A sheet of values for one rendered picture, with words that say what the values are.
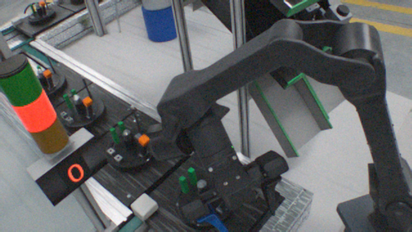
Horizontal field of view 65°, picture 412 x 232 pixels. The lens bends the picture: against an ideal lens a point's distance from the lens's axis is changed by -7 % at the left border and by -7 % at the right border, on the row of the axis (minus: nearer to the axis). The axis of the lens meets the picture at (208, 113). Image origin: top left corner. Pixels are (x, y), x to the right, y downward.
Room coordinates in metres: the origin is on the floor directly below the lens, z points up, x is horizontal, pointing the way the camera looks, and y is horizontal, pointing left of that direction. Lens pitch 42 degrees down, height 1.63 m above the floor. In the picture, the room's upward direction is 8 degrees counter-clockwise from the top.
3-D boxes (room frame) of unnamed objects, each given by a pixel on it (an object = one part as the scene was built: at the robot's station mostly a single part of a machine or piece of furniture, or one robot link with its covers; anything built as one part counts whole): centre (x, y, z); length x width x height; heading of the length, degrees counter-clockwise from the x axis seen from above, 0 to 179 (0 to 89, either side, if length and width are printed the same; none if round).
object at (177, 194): (0.44, 0.04, 0.98); 0.14 x 0.14 x 0.02
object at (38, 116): (0.39, 0.25, 1.33); 0.05 x 0.05 x 0.05
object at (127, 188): (0.62, 0.21, 1.01); 0.24 x 0.24 x 0.13; 43
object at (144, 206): (0.44, 0.17, 0.97); 0.05 x 0.05 x 0.04; 43
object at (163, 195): (0.44, 0.04, 0.96); 0.24 x 0.24 x 0.02; 43
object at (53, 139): (0.39, 0.25, 1.28); 0.05 x 0.05 x 0.05
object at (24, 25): (1.60, 0.75, 1.01); 0.24 x 0.24 x 0.13; 43
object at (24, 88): (0.39, 0.25, 1.38); 0.05 x 0.05 x 0.05
